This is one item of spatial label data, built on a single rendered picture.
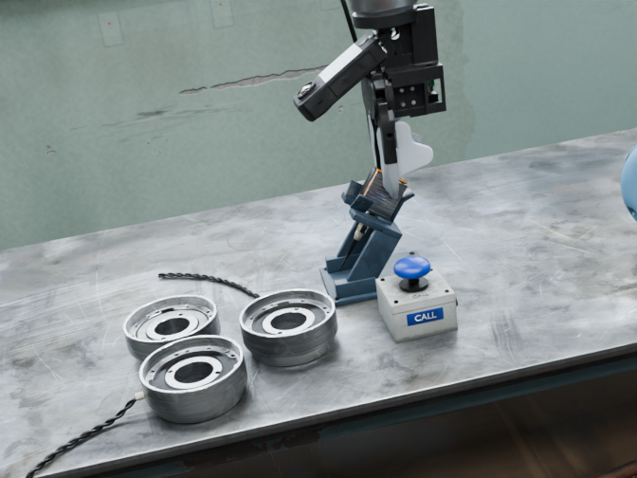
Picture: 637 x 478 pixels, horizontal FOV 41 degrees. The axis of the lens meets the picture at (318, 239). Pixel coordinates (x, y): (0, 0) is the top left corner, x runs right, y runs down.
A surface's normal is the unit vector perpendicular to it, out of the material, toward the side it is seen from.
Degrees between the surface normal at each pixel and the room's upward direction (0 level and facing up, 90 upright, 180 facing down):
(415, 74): 90
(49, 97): 90
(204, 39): 90
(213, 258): 0
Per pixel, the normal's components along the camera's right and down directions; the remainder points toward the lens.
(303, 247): -0.13, -0.91
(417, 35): 0.15, 0.38
